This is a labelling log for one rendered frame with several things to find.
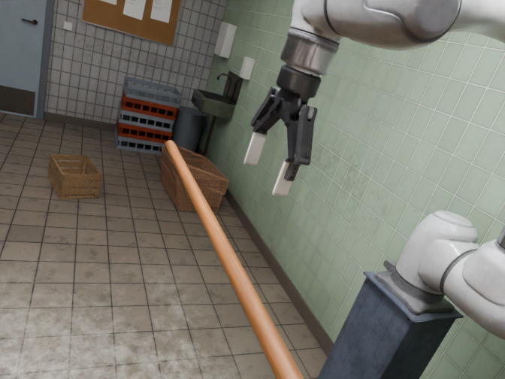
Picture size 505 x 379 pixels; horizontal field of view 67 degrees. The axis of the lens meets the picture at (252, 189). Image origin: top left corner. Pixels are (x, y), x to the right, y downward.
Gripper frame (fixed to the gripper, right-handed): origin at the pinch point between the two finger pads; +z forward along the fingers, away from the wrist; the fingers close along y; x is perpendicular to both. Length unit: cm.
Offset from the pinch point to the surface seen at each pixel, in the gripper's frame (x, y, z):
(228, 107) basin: -128, 307, 51
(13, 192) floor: 52, 239, 137
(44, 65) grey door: 44, 430, 77
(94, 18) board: 2, 431, 14
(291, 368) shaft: 8.9, -34.1, 11.6
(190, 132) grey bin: -116, 367, 103
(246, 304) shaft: 9.3, -21.7, 12.7
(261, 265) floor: -120, 146, 132
